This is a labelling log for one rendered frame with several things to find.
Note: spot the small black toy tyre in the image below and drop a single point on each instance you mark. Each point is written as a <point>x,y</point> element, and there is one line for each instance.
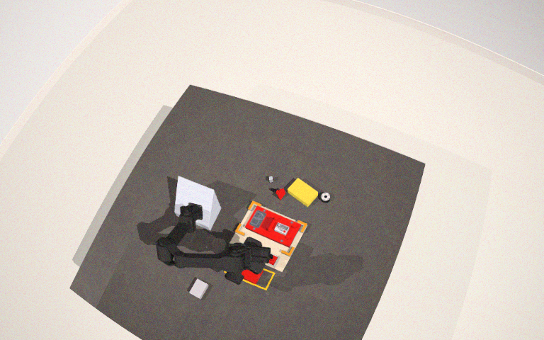
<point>327,199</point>

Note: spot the yellow rectangular block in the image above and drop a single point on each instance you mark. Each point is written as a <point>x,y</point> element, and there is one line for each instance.
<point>302,192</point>

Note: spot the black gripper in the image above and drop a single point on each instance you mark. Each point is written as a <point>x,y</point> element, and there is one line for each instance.
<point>238,277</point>

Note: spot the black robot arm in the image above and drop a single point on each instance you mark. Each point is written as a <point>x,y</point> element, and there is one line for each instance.
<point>234,259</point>

